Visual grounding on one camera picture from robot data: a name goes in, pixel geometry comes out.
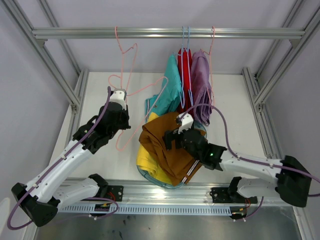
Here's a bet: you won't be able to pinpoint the brown trousers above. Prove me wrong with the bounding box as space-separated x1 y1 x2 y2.
136 112 202 187

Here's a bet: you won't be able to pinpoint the yellow trousers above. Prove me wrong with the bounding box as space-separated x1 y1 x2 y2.
136 111 179 186

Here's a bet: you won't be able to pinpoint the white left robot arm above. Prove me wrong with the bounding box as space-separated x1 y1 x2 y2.
11 101 130 227

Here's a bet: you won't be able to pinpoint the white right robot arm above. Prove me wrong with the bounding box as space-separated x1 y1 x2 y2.
162 128 312 208

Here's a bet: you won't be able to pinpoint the blue hanger with red trousers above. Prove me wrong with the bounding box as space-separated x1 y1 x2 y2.
180 26 194 109

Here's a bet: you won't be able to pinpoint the teal trousers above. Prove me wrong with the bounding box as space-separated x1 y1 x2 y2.
144 54 183 122

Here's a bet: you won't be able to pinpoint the pink hanger with purple trousers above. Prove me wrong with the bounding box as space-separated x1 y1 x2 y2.
203 26 216 106

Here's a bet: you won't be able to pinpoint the purple trousers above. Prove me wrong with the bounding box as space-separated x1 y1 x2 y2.
190 50 212 126

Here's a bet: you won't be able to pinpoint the red trousers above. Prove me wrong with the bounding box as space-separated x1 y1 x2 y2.
177 48 194 113

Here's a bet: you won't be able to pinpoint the blue hanger with teal trousers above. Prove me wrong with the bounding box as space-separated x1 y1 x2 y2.
172 25 187 111

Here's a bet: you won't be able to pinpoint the blue plastic basin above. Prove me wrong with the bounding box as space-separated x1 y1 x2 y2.
136 121 208 190

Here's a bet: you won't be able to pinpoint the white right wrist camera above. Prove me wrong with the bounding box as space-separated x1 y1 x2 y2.
176 112 194 134

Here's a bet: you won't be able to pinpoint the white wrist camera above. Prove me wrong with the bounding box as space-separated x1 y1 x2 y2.
176 112 194 134
109 88 127 104

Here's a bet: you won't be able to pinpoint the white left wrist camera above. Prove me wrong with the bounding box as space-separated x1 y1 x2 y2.
109 88 127 104

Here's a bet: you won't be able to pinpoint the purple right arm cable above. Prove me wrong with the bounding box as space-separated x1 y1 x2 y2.
178 103 320 197

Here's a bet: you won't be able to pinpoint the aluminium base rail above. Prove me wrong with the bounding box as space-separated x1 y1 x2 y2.
57 177 306 207

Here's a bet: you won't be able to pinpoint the white slotted cable duct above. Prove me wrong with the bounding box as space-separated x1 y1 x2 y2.
60 203 232 216

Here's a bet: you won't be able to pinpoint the aluminium hanging rail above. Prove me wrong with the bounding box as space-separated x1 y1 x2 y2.
31 27 306 40

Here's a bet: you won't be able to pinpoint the aluminium frame left posts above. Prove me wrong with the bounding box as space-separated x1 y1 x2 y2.
0 0 89 143

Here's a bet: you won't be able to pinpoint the aluminium frame posts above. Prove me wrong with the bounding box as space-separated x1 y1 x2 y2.
242 0 320 173
0 0 89 143

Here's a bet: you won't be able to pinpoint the aluminium frame right posts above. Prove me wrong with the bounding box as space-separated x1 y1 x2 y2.
242 0 320 173

